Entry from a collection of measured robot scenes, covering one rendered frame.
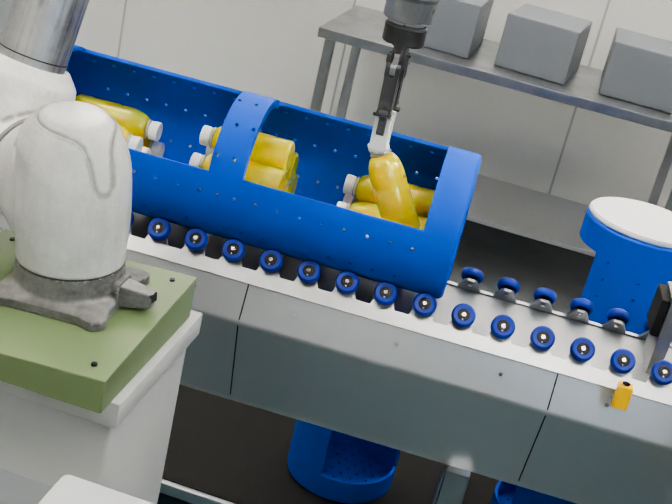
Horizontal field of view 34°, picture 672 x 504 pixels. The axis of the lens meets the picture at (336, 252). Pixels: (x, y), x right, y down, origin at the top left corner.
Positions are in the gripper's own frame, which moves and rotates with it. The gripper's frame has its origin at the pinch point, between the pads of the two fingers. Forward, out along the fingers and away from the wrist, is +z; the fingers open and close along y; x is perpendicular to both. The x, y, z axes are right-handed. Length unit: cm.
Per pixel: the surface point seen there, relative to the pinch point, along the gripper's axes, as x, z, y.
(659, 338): -59, 25, 0
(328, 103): 62, 90, 336
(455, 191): -15.7, 5.9, -4.7
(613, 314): -52, 28, 14
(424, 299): -15.2, 27.7, -5.0
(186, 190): 31.9, 17.6, -8.5
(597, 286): -52, 37, 49
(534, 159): -43, 90, 332
